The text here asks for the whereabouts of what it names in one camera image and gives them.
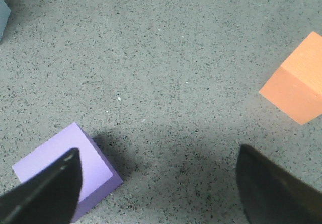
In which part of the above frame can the purple foam cube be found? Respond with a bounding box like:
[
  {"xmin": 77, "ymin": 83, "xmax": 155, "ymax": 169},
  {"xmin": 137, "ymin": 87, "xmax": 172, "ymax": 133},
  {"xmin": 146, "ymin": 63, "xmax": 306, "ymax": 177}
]
[{"xmin": 12, "ymin": 122, "xmax": 123, "ymax": 223}]

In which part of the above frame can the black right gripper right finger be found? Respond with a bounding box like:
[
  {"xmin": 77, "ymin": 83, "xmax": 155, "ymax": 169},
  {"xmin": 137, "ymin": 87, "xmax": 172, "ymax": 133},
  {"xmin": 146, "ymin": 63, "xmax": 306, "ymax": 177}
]
[{"xmin": 236, "ymin": 144, "xmax": 321, "ymax": 223}]

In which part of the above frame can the orange foam cube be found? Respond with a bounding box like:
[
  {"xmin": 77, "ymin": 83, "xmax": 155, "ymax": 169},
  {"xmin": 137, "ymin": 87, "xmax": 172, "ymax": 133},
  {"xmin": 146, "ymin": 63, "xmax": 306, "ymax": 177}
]
[{"xmin": 259, "ymin": 32, "xmax": 321, "ymax": 125}]

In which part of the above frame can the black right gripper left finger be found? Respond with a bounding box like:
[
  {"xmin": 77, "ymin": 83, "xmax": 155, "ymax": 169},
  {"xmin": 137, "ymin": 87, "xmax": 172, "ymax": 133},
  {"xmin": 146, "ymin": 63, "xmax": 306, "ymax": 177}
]
[{"xmin": 1, "ymin": 148, "xmax": 83, "ymax": 223}]

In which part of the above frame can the light blue foam cube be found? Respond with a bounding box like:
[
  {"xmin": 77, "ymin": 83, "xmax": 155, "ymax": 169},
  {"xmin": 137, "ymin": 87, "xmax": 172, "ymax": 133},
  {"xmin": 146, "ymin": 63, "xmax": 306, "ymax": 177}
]
[{"xmin": 0, "ymin": 0, "xmax": 11, "ymax": 39}]

